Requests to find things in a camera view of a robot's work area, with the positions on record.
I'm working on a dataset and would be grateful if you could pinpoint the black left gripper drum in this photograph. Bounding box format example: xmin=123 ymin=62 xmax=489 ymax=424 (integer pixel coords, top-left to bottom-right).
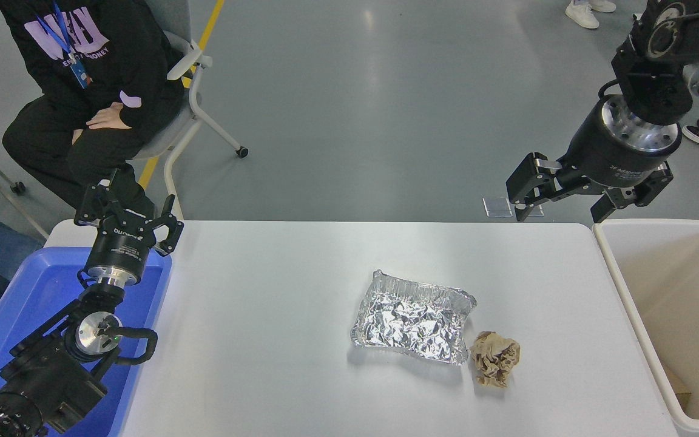
xmin=86 ymin=214 xmax=157 ymax=276

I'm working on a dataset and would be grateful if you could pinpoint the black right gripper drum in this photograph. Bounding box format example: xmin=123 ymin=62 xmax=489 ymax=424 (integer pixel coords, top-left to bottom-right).
xmin=559 ymin=102 xmax=682 ymax=189

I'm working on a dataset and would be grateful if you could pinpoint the foil tray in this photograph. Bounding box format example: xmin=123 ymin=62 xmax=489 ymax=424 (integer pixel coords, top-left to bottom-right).
xmin=351 ymin=269 xmax=478 ymax=366

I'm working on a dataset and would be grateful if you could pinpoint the person's left hand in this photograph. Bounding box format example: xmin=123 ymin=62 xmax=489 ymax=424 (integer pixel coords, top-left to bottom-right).
xmin=86 ymin=102 xmax=133 ymax=132

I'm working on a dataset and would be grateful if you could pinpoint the large pale bin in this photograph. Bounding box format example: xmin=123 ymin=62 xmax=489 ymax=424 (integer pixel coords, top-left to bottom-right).
xmin=592 ymin=218 xmax=699 ymax=435

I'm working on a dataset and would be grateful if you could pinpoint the blue plastic tray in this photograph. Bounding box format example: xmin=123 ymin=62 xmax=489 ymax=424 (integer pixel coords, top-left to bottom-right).
xmin=0 ymin=246 xmax=173 ymax=437

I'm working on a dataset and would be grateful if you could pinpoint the crumpled tan paper ball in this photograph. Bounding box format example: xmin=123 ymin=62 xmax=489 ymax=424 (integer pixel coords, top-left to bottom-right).
xmin=468 ymin=331 xmax=521 ymax=389

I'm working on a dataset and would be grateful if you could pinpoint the grey chair white frame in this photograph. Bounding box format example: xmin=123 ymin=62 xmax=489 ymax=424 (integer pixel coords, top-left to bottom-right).
xmin=128 ymin=0 xmax=250 ymax=220

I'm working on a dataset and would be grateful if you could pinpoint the blue lanyard badge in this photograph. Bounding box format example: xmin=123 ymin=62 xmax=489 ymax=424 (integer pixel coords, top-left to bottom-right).
xmin=51 ymin=0 xmax=93 ymax=90

